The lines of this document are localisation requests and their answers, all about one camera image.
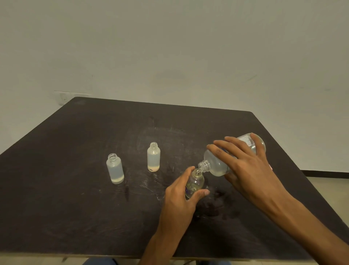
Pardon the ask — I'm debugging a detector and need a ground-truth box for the person's right hand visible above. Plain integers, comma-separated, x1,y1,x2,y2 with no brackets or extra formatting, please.
206,133,296,215

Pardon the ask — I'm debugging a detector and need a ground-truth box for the person's left leg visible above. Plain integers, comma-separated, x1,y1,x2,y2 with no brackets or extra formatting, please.
82,258,118,265

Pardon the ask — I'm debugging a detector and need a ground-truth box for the black skirting board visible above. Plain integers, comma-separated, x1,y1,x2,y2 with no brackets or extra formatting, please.
301,170,349,178

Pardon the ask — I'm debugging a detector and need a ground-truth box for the person's left hand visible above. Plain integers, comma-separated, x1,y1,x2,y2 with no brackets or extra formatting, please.
155,166,210,242

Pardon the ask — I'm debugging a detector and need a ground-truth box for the person's left forearm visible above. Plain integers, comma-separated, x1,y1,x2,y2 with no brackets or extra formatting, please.
138,232,183,265

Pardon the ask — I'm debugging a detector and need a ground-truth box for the white wall socket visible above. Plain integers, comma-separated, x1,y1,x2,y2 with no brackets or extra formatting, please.
54,90,92,106

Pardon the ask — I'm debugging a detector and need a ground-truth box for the large clear plastic bottle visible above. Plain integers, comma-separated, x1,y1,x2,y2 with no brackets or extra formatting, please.
197,133,266,177

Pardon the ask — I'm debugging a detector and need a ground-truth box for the small yellowish bottle purple sticker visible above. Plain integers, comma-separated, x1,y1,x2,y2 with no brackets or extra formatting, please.
185,168,205,199

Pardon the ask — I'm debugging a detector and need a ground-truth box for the small plain clear bottle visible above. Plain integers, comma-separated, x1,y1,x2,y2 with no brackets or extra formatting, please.
106,153,125,185

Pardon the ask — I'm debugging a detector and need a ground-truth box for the small bottle with pink sticker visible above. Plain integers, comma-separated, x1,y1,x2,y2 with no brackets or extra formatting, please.
147,142,161,173

